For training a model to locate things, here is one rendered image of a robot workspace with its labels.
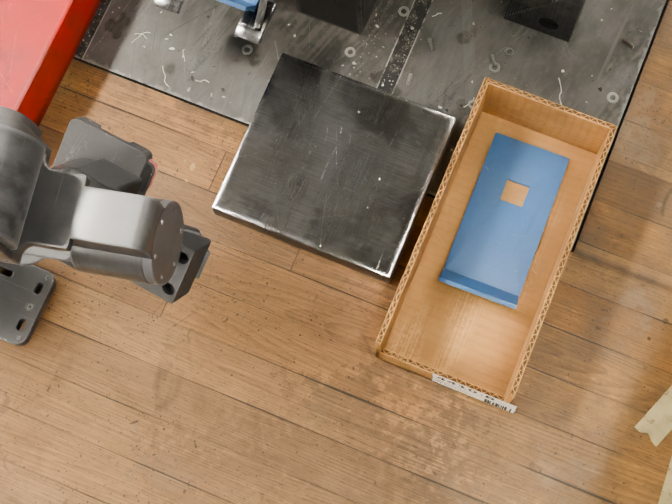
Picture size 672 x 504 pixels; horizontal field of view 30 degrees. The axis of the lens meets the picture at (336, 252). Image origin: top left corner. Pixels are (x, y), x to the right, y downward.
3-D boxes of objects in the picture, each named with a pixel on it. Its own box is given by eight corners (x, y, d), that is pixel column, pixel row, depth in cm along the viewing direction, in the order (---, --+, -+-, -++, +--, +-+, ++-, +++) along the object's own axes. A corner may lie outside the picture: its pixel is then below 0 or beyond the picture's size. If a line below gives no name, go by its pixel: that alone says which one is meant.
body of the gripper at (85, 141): (157, 151, 93) (117, 166, 86) (109, 270, 96) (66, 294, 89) (82, 112, 94) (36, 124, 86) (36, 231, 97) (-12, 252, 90)
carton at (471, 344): (374, 359, 110) (375, 342, 102) (477, 109, 115) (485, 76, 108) (512, 414, 108) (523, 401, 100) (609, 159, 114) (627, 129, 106)
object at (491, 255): (436, 287, 110) (437, 279, 107) (495, 133, 113) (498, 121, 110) (511, 316, 109) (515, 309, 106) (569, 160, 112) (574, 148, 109)
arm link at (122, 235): (196, 191, 87) (144, 126, 75) (166, 310, 85) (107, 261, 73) (43, 167, 89) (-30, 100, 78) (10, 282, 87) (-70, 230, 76)
